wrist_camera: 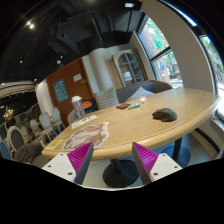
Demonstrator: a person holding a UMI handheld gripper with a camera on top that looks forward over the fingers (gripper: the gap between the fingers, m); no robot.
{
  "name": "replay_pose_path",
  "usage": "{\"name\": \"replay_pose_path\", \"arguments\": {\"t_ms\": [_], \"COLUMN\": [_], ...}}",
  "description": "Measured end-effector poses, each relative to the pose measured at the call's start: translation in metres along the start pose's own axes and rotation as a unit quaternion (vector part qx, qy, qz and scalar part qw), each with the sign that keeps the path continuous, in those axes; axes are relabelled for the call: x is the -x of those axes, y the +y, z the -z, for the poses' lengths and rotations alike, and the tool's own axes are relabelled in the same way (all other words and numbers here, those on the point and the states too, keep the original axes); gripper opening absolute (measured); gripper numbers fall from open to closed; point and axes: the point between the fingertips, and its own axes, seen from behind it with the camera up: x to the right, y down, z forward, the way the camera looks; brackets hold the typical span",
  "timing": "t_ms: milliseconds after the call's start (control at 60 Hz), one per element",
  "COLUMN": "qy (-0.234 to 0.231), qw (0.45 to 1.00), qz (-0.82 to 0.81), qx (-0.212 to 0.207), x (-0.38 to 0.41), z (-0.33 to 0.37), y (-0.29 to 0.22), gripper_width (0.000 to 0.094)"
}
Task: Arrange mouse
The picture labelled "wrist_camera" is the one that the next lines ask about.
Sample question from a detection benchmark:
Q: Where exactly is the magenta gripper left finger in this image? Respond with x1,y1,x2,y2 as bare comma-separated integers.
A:
43,142,94,184

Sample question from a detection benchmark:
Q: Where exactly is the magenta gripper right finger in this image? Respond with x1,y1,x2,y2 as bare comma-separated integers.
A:
132,142,182,185

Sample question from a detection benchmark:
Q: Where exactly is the cat-shaped mouse pad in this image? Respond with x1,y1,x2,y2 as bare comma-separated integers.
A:
63,122,109,151

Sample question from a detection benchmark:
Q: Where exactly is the black computer mouse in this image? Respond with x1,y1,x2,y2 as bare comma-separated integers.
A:
152,108,177,122

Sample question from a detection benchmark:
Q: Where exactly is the yellow sticker card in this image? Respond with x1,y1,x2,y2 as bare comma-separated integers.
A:
46,140,62,150

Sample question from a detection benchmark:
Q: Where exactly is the black round table base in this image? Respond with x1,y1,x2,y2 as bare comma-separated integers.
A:
103,159,139,188

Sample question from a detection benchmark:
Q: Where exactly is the white upholstered chair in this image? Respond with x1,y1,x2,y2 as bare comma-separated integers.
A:
39,112,57,140

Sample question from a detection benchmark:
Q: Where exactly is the grey tufted chair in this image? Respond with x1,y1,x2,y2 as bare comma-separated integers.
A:
14,141,50,168

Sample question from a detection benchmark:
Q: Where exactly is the oval wooden table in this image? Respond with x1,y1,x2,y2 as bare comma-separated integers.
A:
42,88,220,160

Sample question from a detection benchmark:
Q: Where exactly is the white paper sheet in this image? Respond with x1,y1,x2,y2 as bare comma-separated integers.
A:
72,115,98,129

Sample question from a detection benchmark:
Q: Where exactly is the small teal object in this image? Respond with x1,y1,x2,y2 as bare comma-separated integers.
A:
128,103,140,110

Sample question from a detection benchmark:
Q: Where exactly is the small dark red box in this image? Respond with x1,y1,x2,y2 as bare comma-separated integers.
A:
116,103,131,110

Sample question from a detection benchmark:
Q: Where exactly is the small pink white object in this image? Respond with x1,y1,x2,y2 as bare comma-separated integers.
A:
139,96,146,104

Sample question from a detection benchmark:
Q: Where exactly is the light grey cushion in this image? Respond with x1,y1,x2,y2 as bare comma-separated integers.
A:
127,87,153,101

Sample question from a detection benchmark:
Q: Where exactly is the striped cushion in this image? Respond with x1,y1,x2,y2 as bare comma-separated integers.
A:
95,86,119,109

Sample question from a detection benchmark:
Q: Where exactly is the grey sofa bench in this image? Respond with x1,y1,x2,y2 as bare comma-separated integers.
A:
116,80,172,103

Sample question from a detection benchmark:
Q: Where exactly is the arched glass display cabinet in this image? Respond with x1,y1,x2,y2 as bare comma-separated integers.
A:
112,49,147,87

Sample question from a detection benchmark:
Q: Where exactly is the teal wall poster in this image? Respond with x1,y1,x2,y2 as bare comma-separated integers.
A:
53,79,68,103

